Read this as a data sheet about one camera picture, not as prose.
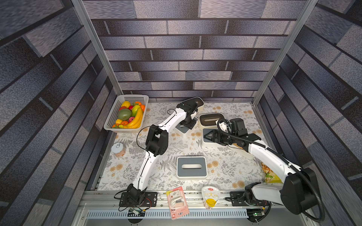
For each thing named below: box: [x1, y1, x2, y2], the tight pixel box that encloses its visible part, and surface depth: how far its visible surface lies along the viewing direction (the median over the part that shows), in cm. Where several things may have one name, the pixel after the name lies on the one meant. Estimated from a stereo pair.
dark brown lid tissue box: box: [188, 96, 205, 112], surface depth 116 cm
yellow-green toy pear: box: [131, 104, 141, 117], surface depth 106 cm
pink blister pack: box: [165, 185, 190, 221], surface depth 73 cm
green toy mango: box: [117, 108, 132, 121], surface depth 103 cm
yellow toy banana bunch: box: [123, 107, 143, 129], surface depth 99 cm
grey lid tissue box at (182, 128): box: [172, 121, 192, 135], surface depth 97 cm
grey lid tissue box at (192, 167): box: [176, 156, 208, 180], surface depth 81 cm
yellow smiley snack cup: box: [201, 185, 221, 210], surface depth 69 cm
